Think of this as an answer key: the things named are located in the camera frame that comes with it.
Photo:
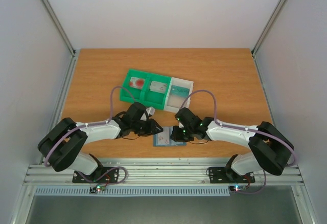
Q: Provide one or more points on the white floral VIP card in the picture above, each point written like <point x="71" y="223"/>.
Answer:
<point x="163" y="138"/>

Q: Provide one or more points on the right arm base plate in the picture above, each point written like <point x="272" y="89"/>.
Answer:
<point x="219" y="175"/>

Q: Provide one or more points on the aluminium frame post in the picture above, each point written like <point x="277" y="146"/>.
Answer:
<point x="49" y="9"/>
<point x="268" y="26"/>

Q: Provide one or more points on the white translucent bin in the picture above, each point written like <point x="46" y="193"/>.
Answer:
<point x="173" y="103"/>

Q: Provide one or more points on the aluminium rail front frame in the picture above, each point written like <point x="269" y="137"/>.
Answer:
<point x="161" y="172"/>

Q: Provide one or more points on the card with red circles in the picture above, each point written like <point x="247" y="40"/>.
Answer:
<point x="136" y="82"/>

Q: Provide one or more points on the right aluminium frame post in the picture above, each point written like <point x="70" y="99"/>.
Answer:
<point x="268" y="26"/>

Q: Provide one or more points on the teal VIP card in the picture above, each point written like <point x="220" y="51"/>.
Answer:
<point x="179" y="91"/>

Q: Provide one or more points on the teal leather card holder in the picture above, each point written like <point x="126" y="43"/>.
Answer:
<point x="172" y="143"/>

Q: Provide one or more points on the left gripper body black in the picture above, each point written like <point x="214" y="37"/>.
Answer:
<point x="138" y="128"/>

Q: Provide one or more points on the grey card in bin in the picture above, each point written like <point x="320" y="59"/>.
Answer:
<point x="158" y="87"/>

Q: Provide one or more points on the grey slotted cable duct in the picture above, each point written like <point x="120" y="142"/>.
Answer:
<point x="134" y="191"/>

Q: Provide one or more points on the right status board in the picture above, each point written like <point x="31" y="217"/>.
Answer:
<point x="237" y="188"/>

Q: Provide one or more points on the left status board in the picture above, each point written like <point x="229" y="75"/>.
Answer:
<point x="97" y="189"/>

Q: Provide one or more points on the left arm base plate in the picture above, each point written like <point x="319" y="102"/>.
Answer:
<point x="99" y="176"/>

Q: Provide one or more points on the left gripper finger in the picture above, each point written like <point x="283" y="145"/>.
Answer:
<point x="155" y="127"/>
<point x="148" y="133"/>

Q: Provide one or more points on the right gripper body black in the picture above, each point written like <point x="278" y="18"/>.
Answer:
<point x="180" y="134"/>

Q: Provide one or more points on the status board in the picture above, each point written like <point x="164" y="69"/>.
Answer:
<point x="237" y="188"/>
<point x="97" y="189"/>

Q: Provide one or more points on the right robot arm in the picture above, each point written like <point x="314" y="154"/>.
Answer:
<point x="269" y="149"/>

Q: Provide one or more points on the left aluminium frame post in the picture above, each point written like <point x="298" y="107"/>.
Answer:
<point x="49" y="9"/>

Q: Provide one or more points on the green bin middle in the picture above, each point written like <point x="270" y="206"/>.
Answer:
<point x="154" y="99"/>

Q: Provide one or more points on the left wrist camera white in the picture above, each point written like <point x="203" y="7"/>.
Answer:
<point x="148" y="113"/>

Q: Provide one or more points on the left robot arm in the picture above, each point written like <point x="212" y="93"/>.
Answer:
<point x="61" y="147"/>

